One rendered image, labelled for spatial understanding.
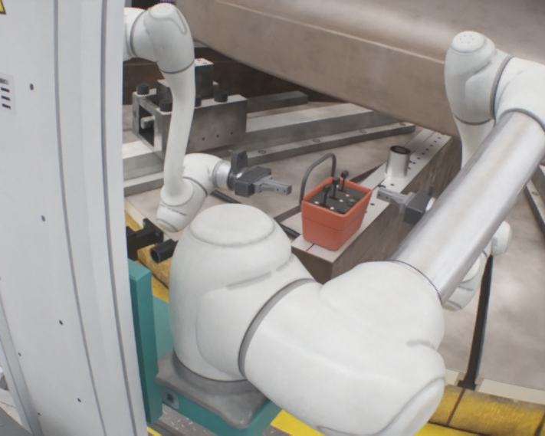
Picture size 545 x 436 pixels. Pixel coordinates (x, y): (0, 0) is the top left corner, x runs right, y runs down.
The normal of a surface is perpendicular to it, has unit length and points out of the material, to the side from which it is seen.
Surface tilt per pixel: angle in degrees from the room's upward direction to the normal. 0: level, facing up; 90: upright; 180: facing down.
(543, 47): 82
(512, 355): 0
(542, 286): 0
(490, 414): 90
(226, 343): 85
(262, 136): 72
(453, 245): 39
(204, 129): 90
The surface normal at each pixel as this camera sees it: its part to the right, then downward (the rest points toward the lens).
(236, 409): 0.13, -0.71
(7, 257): -0.51, 0.40
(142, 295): 0.86, 0.32
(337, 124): 0.58, 0.16
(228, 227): 0.02, -0.93
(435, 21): -0.51, 0.18
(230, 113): 0.59, 0.45
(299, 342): -0.40, -0.44
